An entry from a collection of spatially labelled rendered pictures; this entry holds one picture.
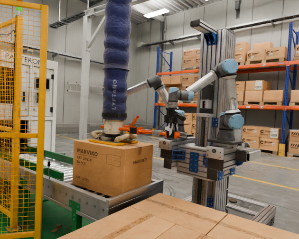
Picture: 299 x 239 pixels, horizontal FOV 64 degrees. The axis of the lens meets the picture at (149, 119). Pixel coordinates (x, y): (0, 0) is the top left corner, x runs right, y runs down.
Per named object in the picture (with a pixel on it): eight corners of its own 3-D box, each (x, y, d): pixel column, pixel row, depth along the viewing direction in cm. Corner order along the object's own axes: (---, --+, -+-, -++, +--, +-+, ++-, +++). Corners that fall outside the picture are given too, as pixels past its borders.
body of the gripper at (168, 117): (168, 123, 188) (169, 107, 187) (178, 124, 183) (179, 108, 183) (163, 123, 181) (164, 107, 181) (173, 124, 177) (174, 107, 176)
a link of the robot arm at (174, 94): (180, 87, 177) (169, 87, 177) (180, 102, 178) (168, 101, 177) (178, 88, 185) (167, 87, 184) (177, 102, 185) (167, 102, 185)
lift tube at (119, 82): (96, 118, 211) (100, -2, 206) (114, 118, 229) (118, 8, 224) (114, 120, 198) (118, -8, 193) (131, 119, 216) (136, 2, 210)
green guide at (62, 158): (26, 151, 351) (26, 145, 351) (33, 150, 360) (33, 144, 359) (99, 172, 256) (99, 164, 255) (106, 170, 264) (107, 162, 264)
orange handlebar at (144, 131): (90, 127, 226) (90, 123, 226) (112, 125, 251) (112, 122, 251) (177, 138, 175) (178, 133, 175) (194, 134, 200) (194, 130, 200)
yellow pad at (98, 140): (88, 141, 212) (88, 135, 212) (96, 140, 220) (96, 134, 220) (116, 146, 193) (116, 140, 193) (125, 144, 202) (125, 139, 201)
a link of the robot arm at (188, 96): (191, 91, 189) (177, 90, 189) (194, 90, 178) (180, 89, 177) (190, 101, 190) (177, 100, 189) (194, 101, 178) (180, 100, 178)
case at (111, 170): (72, 184, 216) (73, 140, 214) (103, 175, 249) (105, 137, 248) (123, 200, 183) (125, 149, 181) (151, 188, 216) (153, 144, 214)
